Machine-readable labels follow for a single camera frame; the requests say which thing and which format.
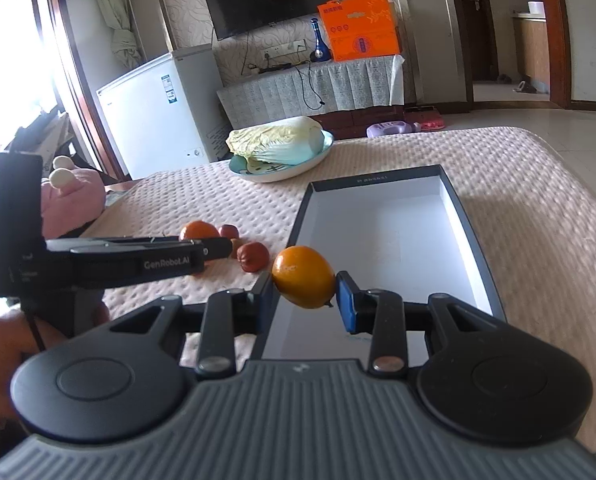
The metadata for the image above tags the red ribbed tomato fruit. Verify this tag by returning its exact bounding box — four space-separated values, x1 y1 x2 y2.
236 242 270 273

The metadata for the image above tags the small orange kumquat fruit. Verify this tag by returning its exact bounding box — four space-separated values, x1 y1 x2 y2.
271 246 336 309

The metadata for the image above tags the dark red apple fruit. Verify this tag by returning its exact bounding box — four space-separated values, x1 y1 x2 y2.
219 224 240 240

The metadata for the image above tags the orange mandarin with stem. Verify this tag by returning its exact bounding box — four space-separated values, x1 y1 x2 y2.
179 220 220 240

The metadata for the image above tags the brown walnut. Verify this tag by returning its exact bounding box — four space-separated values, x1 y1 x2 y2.
229 238 243 259

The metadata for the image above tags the kitchen counter cabinet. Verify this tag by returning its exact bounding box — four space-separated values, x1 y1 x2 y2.
512 0 550 94

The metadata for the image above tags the person's left hand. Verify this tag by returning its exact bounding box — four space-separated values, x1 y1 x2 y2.
0 307 39 426

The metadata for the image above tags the grey shallow cardboard box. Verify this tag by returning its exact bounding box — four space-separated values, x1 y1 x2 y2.
251 165 506 362

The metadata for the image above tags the light blue ceramic plate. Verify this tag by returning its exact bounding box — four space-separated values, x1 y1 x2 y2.
228 130 335 183

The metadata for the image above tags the napa cabbage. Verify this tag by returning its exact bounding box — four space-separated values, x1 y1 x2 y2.
226 116 324 166

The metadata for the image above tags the pink quilted table cover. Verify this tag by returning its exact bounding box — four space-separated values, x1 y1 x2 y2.
76 126 596 456

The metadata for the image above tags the purple toy on floor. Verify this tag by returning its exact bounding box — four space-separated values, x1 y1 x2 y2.
366 120 419 139

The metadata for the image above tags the white chest freezer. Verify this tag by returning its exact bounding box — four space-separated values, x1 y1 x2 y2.
97 44 232 180

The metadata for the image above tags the tv cabinet with cloth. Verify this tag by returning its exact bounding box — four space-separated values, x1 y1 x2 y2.
217 54 405 139

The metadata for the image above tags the tied green curtain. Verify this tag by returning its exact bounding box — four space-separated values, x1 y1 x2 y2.
96 0 142 70

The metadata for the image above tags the blue glass bottle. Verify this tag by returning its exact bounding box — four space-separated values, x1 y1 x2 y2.
310 18 331 63

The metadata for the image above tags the orange gift box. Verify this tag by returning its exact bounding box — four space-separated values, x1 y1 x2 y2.
317 0 401 62

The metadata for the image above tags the black hanging cable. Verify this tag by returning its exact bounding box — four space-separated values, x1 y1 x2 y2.
294 62 327 111

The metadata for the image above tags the white wall power strip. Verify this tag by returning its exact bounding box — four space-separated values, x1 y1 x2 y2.
263 39 307 60

